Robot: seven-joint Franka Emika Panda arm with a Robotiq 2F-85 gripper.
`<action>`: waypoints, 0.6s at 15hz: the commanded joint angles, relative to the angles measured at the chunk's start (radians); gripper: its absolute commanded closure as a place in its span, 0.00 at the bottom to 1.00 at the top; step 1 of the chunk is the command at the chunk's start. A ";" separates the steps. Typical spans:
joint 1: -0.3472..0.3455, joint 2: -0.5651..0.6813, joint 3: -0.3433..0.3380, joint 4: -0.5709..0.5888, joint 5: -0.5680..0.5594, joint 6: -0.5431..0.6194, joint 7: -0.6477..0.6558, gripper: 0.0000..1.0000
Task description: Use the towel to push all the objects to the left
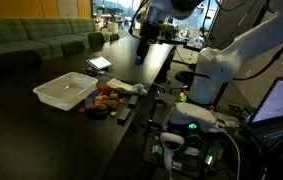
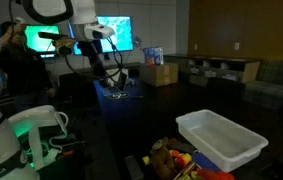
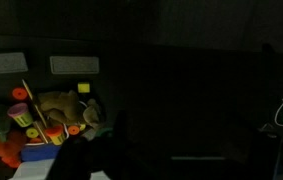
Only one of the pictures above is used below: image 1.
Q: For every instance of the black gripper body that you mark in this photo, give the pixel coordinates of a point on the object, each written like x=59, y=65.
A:
x=147, y=33

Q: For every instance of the white terry towel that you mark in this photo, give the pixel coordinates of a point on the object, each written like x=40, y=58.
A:
x=137, y=89

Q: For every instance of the black rectangular block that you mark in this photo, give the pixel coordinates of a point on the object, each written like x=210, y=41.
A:
x=133, y=101
x=123, y=117

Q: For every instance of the red ball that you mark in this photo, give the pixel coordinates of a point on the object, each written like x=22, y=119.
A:
x=106, y=90

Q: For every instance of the yellow red toy piece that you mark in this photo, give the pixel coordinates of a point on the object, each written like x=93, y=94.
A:
x=101, y=98

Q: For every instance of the blue block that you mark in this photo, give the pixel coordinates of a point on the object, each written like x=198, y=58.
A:
x=94, y=94

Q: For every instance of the brown plush toy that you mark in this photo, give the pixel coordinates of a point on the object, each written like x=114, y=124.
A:
x=101, y=109

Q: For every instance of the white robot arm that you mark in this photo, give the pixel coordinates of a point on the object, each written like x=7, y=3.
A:
x=213, y=65

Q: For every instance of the tablet with lit screen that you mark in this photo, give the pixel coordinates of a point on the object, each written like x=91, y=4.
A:
x=99, y=63

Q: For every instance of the black office chair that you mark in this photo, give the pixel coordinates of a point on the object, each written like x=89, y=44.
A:
x=185, y=77

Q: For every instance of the white VR headset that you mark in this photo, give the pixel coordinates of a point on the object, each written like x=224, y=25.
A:
x=185, y=113

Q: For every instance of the clear plastic bin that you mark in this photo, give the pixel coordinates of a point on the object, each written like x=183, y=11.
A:
x=66, y=91

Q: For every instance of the white VR controller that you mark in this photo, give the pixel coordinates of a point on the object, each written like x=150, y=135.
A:
x=171, y=143

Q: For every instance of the green plaid sofa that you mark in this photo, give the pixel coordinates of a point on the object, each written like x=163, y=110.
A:
x=45, y=36

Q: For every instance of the open laptop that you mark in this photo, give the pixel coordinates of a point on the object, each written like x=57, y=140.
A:
x=266, y=123

